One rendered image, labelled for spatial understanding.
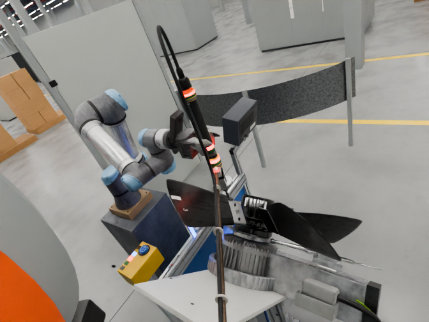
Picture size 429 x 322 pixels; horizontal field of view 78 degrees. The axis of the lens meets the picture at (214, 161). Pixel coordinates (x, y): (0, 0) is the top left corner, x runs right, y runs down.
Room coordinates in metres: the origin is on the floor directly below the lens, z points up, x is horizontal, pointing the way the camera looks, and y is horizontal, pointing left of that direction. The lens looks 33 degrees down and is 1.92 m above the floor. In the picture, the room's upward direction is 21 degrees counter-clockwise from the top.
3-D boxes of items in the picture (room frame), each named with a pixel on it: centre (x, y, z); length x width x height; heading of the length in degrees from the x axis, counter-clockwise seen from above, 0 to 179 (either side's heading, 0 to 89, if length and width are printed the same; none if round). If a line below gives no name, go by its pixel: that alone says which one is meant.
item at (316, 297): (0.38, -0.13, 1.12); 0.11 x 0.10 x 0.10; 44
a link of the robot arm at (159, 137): (0.90, 0.14, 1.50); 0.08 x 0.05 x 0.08; 134
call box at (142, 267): (0.81, 0.46, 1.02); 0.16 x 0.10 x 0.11; 134
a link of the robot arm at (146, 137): (0.95, 0.19, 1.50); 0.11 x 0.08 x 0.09; 44
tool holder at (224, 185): (0.75, 0.00, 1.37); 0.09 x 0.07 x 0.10; 169
